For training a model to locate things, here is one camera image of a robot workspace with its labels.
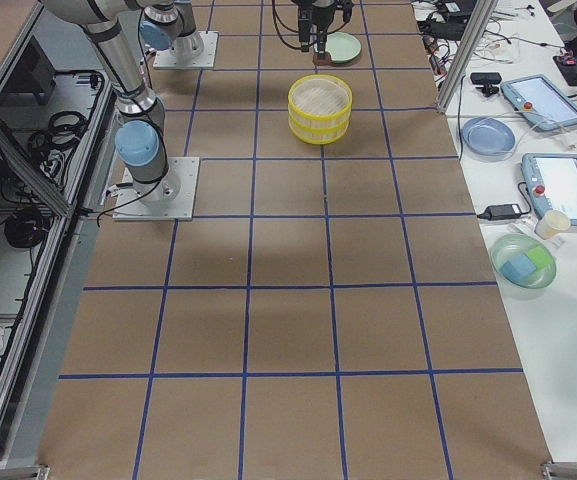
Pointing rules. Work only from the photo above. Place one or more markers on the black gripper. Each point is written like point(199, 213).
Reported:
point(321, 15)

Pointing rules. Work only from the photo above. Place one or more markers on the brown bun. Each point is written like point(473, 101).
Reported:
point(322, 59)

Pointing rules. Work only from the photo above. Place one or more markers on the side yellow bamboo steamer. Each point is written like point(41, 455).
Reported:
point(320, 102)

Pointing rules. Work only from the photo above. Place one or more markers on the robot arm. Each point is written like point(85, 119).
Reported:
point(139, 141)
point(164, 23)

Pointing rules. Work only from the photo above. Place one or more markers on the centre yellow bamboo steamer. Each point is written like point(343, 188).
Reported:
point(318, 136)

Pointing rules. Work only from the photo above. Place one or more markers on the mint green plate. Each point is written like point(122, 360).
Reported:
point(343, 48)

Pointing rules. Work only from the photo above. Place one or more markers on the black webcam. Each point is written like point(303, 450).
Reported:
point(486, 82)

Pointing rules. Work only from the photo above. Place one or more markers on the blue plate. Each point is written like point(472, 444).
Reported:
point(489, 138)

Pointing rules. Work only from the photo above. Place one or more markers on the far teach pendant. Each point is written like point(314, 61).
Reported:
point(540, 102)

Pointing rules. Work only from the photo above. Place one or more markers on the teach pendant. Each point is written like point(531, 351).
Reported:
point(540, 102)
point(551, 180)

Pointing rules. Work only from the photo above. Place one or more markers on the black power adapter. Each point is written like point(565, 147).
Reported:
point(499, 212)

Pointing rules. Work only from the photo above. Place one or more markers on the near teach pendant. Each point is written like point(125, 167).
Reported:
point(551, 180)

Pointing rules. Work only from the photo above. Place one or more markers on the paper cup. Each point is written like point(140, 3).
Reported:
point(552, 223)

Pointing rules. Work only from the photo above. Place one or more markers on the blue sponge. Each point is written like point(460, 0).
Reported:
point(517, 269)

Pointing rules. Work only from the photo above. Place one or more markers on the green glass bowl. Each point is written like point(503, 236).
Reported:
point(506, 247)

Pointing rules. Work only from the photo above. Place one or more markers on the green sponge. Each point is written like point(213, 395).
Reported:
point(540, 257)

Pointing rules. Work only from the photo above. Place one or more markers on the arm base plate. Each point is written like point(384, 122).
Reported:
point(173, 198)
point(192, 52)

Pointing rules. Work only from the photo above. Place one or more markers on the aluminium frame post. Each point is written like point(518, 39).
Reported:
point(472, 34)

